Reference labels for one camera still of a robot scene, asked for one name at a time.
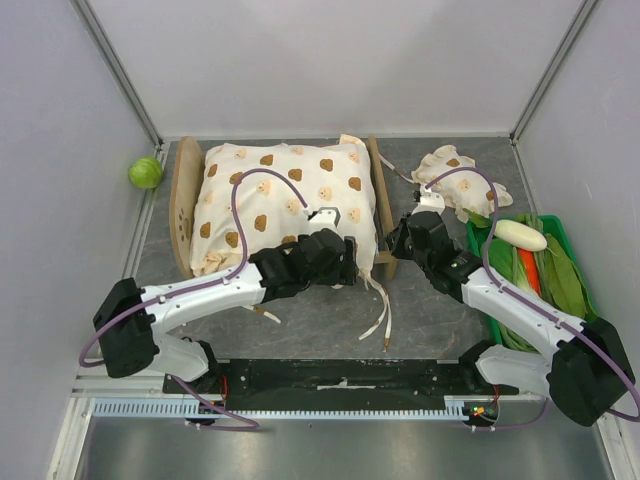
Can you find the white cable duct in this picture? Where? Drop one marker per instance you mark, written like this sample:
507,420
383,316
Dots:
191,410

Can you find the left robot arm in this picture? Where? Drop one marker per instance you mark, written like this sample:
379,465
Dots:
133,324

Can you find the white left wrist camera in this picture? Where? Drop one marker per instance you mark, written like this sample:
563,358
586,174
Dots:
324,218

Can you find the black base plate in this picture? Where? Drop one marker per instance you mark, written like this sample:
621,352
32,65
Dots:
342,383

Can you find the wooden pet bed frame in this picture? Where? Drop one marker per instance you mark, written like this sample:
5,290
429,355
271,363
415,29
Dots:
188,174

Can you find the bear print cream quilt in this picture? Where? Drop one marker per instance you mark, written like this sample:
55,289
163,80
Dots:
256,197

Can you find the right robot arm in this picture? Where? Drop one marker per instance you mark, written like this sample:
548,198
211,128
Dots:
581,367

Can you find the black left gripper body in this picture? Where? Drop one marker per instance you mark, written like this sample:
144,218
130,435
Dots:
341,272

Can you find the green beans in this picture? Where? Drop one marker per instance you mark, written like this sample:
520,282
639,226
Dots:
515,342

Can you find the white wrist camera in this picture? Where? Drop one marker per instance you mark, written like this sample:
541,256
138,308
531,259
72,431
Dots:
428,201
324,218

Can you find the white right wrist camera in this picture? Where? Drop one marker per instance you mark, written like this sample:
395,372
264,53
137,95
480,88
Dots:
428,201

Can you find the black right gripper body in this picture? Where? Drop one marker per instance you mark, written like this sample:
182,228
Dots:
398,238

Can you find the orange carrot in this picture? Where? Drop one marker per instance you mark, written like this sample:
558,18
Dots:
527,259

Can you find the white radish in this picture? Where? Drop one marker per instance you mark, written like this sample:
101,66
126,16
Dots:
521,236

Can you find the green cabbage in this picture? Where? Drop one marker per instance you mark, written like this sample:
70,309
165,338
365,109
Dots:
146,173

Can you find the green plastic basket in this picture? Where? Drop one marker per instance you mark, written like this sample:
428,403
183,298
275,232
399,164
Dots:
550,225

